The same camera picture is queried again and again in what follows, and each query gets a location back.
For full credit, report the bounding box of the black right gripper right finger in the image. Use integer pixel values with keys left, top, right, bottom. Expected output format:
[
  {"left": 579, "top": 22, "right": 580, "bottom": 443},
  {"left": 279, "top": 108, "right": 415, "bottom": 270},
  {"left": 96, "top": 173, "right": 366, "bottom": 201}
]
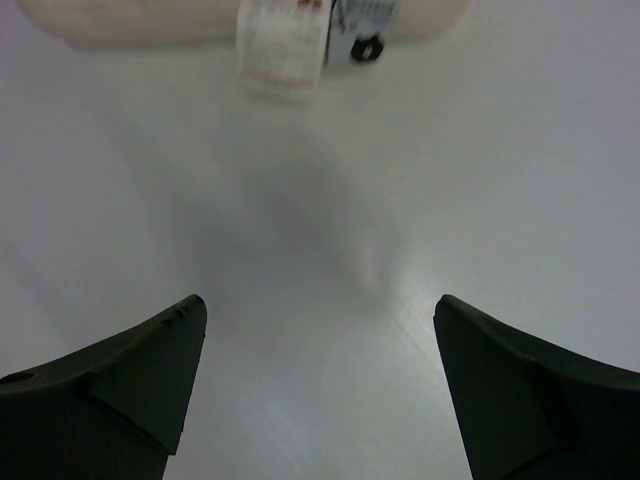
[{"left": 433, "top": 295, "right": 639, "bottom": 479}]

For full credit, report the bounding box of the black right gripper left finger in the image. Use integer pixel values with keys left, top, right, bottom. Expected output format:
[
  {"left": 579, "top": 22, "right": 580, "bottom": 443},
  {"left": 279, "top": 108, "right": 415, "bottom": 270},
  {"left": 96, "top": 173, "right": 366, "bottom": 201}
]
[{"left": 1, "top": 295, "right": 207, "bottom": 479}]

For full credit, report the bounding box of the cream pillow with bear print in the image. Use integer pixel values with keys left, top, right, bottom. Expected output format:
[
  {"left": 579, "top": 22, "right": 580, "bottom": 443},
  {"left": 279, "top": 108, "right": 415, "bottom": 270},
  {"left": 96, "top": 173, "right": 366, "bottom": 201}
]
[{"left": 16, "top": 0, "right": 468, "bottom": 48}]

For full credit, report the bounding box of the white pillow care tag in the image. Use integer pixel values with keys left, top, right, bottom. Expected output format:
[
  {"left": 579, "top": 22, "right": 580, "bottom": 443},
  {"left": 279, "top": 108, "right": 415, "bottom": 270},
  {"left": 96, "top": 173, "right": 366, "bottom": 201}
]
[{"left": 236, "top": 1, "right": 332, "bottom": 103}]

